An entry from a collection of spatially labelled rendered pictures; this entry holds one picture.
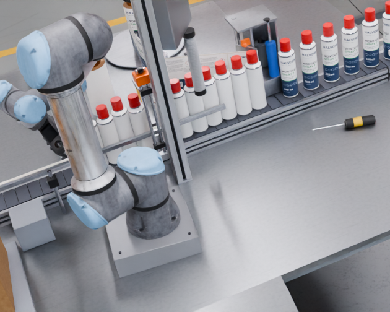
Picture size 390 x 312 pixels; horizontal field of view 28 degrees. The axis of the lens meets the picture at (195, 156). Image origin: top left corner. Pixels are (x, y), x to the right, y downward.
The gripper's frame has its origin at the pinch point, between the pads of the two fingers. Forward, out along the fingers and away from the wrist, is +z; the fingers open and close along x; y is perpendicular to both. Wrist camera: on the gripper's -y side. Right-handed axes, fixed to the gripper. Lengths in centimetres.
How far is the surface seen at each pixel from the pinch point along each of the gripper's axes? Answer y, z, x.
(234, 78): -1, 18, -49
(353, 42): -2, 40, -83
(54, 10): 302, 97, 21
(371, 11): -1, 37, -94
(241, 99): -2, 25, -46
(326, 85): -2, 45, -68
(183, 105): -2.7, 10.4, -32.1
